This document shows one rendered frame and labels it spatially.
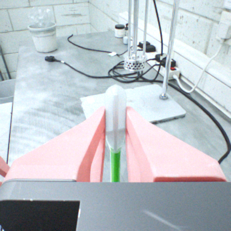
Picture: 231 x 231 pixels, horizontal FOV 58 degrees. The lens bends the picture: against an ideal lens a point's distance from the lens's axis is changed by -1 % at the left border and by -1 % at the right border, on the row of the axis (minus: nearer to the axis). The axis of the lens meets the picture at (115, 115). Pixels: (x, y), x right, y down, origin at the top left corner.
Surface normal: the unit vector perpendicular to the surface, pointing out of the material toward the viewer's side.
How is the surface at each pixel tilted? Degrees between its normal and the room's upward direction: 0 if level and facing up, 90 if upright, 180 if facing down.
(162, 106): 0
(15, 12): 90
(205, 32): 90
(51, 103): 0
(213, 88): 90
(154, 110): 0
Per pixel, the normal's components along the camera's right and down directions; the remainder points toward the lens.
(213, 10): -0.95, 0.20
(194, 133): -0.01, -0.79
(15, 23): 0.32, 0.57
